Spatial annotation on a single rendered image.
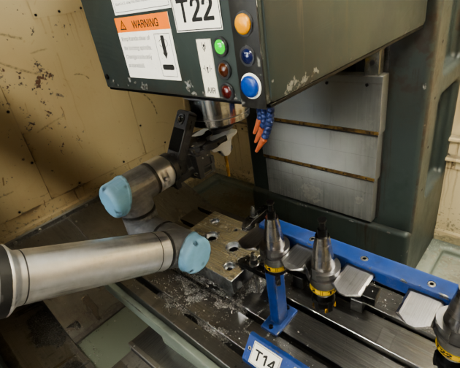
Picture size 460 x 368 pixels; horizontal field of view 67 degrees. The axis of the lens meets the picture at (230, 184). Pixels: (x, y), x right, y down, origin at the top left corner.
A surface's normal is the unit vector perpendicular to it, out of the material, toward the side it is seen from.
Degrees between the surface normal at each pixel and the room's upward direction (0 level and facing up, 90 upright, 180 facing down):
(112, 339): 0
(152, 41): 90
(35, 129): 90
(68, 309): 24
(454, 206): 90
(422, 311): 0
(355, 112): 89
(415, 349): 0
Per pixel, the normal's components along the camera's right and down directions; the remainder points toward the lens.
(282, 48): 0.73, 0.23
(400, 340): -0.14, -0.86
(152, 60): -0.66, 0.44
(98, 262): 0.75, -0.20
